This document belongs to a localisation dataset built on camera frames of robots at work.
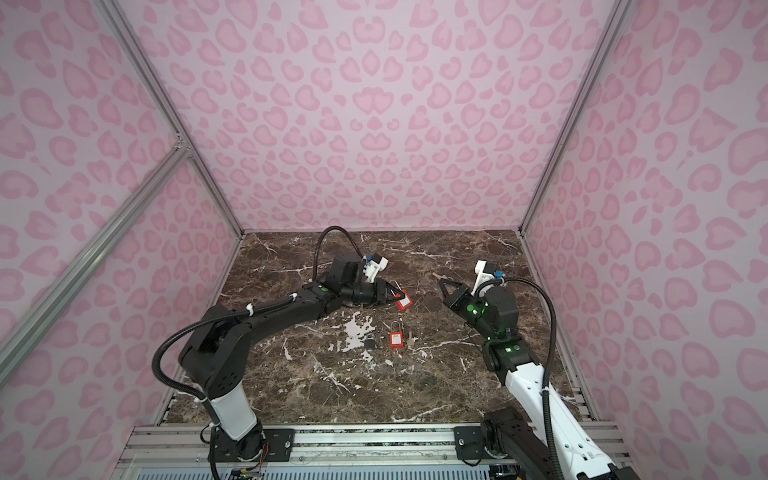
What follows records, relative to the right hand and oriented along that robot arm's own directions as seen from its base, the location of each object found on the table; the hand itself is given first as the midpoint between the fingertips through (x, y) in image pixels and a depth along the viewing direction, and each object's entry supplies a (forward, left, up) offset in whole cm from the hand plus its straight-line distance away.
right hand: (438, 280), depth 73 cm
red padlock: (0, +8, -11) cm, 14 cm away
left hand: (+2, +8, -9) cm, 12 cm away
